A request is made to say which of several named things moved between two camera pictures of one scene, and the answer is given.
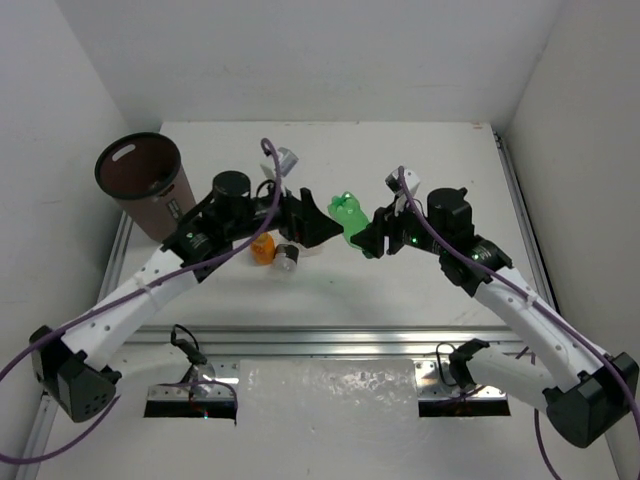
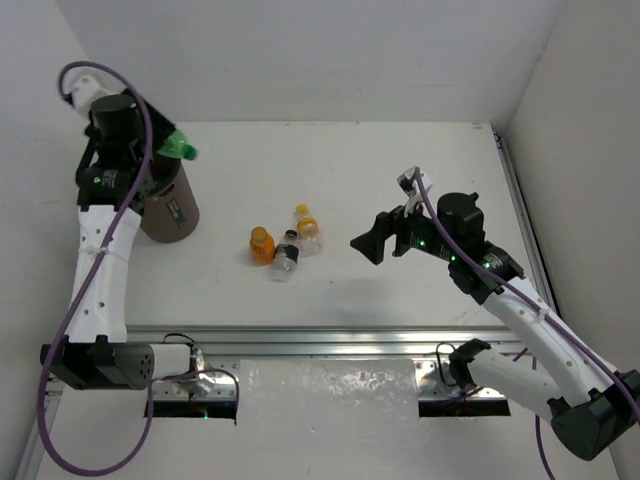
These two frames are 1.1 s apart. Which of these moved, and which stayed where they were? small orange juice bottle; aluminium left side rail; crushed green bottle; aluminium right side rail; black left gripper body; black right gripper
Moved: black left gripper body; crushed green bottle
Stayed: aluminium right side rail; aluminium left side rail; small orange juice bottle; black right gripper
